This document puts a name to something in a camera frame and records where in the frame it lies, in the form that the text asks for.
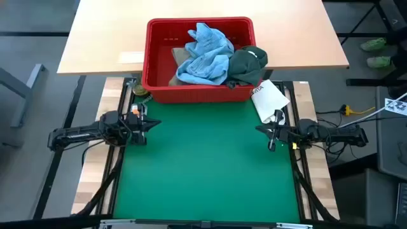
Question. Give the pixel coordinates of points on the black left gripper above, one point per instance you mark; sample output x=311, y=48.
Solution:
x=143, y=127

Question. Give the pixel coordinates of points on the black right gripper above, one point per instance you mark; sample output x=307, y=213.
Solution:
x=280, y=133

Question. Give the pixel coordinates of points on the dark green sweatshirt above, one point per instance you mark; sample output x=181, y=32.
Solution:
x=246, y=65

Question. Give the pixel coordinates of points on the light blue denim jeans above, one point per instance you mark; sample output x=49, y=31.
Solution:
x=206, y=54

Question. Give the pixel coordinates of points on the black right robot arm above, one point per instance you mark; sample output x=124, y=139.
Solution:
x=334, y=133

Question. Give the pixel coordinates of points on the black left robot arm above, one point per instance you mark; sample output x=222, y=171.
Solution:
x=79, y=134

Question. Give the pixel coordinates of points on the red plastic laundry bin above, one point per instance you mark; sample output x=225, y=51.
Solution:
x=159, y=63

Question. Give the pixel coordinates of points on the orange and white box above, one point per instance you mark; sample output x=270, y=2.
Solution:
x=135, y=111

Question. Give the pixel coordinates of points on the small pineapple plant ornament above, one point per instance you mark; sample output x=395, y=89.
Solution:
x=140, y=89

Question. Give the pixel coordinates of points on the green table mat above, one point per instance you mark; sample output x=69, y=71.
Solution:
x=203, y=165

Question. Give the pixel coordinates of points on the white paper label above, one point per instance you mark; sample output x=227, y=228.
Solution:
x=131, y=57

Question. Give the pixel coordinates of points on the tan folded garment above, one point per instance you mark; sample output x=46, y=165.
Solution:
x=179, y=55

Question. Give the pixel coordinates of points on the light wooden table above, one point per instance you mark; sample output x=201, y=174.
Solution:
x=105, y=31

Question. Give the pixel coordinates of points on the dark grey box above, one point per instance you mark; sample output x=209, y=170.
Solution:
x=365, y=197

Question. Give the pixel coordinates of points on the grey cabinet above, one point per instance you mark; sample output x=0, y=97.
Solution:
x=391, y=143

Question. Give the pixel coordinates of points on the white logo sign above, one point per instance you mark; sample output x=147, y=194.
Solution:
x=395, y=106

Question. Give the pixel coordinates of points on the green shoe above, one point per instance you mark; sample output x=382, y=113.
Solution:
x=373, y=44
x=379, y=62

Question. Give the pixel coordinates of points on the grey metal table leg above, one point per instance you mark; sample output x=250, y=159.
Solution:
x=22, y=86

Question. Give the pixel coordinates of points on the person's leg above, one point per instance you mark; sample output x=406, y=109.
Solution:
x=399, y=60

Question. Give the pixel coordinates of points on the black desk frame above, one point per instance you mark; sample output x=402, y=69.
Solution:
x=365, y=82

